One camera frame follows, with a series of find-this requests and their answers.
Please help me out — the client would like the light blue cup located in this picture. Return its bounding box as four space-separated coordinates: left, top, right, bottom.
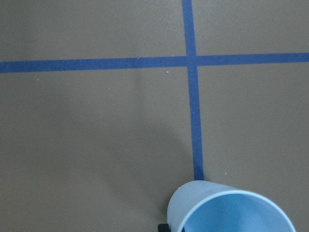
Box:
167 180 295 232

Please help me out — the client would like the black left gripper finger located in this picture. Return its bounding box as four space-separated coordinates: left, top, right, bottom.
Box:
157 224 170 232

